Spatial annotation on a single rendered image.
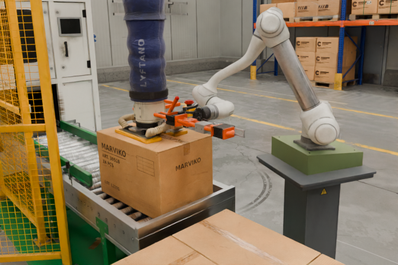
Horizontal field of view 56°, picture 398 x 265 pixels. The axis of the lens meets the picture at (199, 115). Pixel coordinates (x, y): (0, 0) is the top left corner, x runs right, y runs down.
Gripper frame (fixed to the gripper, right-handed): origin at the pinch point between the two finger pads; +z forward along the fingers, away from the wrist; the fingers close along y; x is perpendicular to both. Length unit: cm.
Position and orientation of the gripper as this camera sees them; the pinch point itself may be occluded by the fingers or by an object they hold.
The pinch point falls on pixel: (177, 119)
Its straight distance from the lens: 200.8
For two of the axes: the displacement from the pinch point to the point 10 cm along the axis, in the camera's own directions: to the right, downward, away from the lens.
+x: -6.7, -1.6, 7.2
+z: -7.4, 1.6, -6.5
